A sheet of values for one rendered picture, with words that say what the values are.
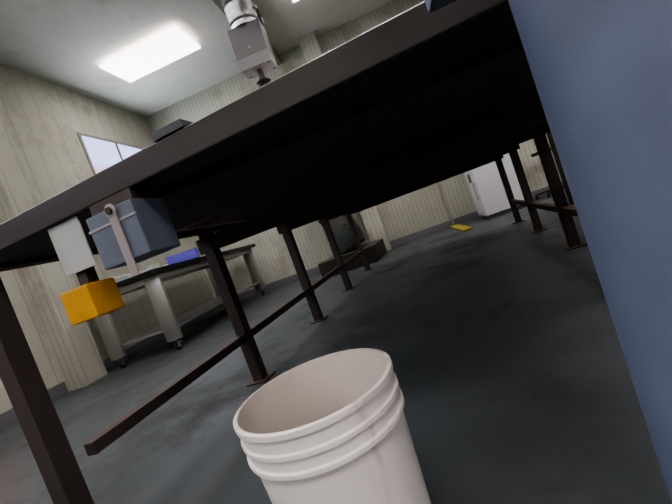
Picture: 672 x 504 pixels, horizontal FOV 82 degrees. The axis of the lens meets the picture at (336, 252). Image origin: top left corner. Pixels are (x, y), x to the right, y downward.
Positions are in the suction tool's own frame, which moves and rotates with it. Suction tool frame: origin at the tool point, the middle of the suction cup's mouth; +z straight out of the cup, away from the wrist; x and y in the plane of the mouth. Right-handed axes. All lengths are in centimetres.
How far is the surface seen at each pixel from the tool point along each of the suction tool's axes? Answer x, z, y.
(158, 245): 24.2, 31.0, 28.6
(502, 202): -483, 96, -179
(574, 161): 60, 39, -39
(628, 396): 6, 100, -62
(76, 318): 23, 41, 55
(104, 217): 25, 22, 37
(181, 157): 27.0, 16.2, 15.4
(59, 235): 20, 21, 54
